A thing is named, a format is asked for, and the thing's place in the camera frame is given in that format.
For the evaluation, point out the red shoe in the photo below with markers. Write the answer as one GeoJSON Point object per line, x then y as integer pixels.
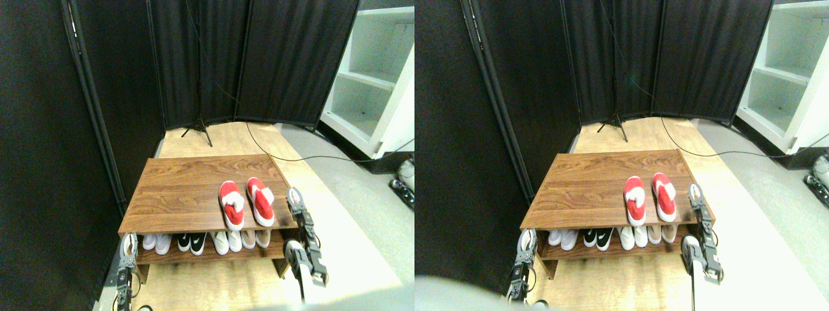
{"type": "Point", "coordinates": [232, 208]}
{"type": "Point", "coordinates": [635, 203]}
{"type": "Point", "coordinates": [665, 199]}
{"type": "Point", "coordinates": [261, 204]}

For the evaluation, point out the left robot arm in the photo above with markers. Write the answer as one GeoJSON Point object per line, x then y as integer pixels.
{"type": "Point", "coordinates": [518, 293]}
{"type": "Point", "coordinates": [123, 298]}

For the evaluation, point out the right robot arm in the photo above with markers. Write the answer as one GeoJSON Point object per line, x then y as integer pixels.
{"type": "Point", "coordinates": [307, 265]}
{"type": "Point", "coordinates": [703, 265]}

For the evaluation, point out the grey curtain foot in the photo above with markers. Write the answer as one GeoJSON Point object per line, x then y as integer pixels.
{"type": "Point", "coordinates": [111, 275]}

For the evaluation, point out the beige shoe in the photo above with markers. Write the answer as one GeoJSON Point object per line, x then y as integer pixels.
{"type": "Point", "coordinates": [668, 233]}
{"type": "Point", "coordinates": [249, 239]}
{"type": "Point", "coordinates": [263, 238]}
{"type": "Point", "coordinates": [655, 234]}

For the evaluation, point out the white shoe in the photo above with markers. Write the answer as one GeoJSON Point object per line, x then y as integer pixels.
{"type": "Point", "coordinates": [164, 243]}
{"type": "Point", "coordinates": [626, 238]}
{"type": "Point", "coordinates": [640, 237]}
{"type": "Point", "coordinates": [234, 242]}
{"type": "Point", "coordinates": [555, 238]}
{"type": "Point", "coordinates": [149, 241]}
{"type": "Point", "coordinates": [569, 240]}
{"type": "Point", "coordinates": [221, 243]}

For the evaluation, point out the black shoe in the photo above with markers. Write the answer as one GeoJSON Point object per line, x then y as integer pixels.
{"type": "Point", "coordinates": [603, 240]}
{"type": "Point", "coordinates": [197, 244]}
{"type": "Point", "coordinates": [589, 237]}
{"type": "Point", "coordinates": [183, 241]}

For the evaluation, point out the brown shoe rack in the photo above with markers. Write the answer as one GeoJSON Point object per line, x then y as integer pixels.
{"type": "Point", "coordinates": [583, 188]}
{"type": "Point", "coordinates": [181, 188]}

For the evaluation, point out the grey machine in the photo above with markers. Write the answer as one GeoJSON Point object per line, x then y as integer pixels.
{"type": "Point", "coordinates": [405, 173]}
{"type": "Point", "coordinates": [821, 170]}

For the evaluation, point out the black stand foot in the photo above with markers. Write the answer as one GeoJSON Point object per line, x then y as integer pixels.
{"type": "Point", "coordinates": [201, 123]}
{"type": "Point", "coordinates": [616, 119]}

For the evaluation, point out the white shelf unit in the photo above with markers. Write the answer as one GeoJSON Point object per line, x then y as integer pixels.
{"type": "Point", "coordinates": [363, 97]}
{"type": "Point", "coordinates": [777, 91]}

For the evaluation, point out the black curtain pole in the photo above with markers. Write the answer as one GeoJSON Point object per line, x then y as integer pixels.
{"type": "Point", "coordinates": [494, 103]}
{"type": "Point", "coordinates": [94, 103]}

